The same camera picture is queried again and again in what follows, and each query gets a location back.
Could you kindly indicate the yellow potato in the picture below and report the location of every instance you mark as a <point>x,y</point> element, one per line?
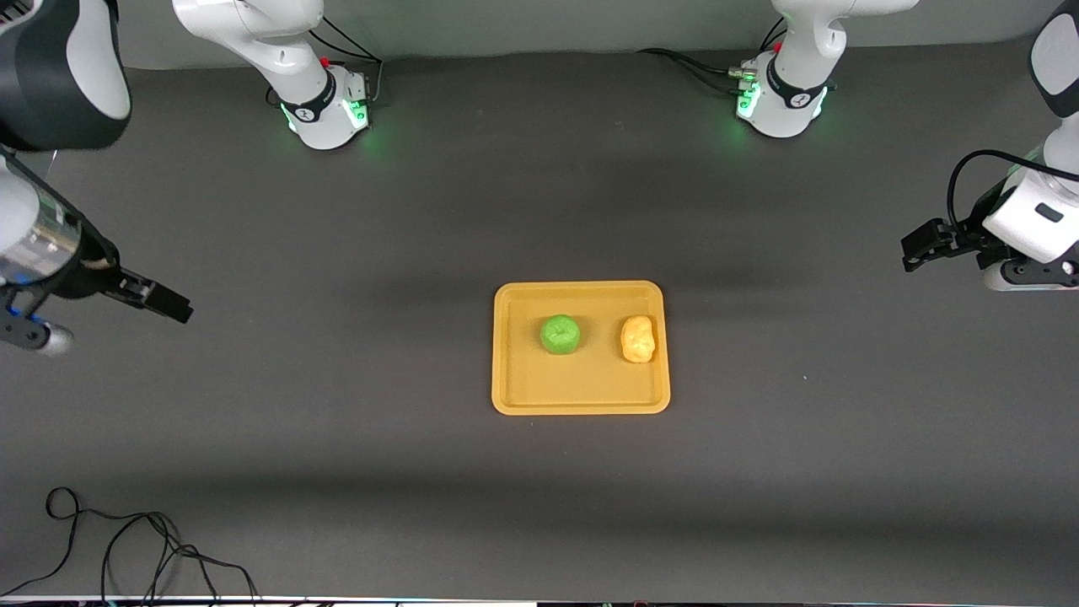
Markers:
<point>638,339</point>

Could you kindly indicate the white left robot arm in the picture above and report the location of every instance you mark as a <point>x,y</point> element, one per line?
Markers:
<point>801,51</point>

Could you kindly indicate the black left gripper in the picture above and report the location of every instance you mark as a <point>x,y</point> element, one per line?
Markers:
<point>959,237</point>

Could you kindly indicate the green apple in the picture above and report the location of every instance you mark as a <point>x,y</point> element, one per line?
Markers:
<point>560,335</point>

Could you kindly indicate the yellow plastic tray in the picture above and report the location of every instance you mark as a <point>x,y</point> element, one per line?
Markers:
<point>582,388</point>

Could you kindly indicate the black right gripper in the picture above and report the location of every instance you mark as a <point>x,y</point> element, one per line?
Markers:
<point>94,273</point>

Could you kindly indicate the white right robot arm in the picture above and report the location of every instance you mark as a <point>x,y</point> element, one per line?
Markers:
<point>287,51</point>

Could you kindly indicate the dark grey table mat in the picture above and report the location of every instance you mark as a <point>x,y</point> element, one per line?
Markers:
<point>506,506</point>

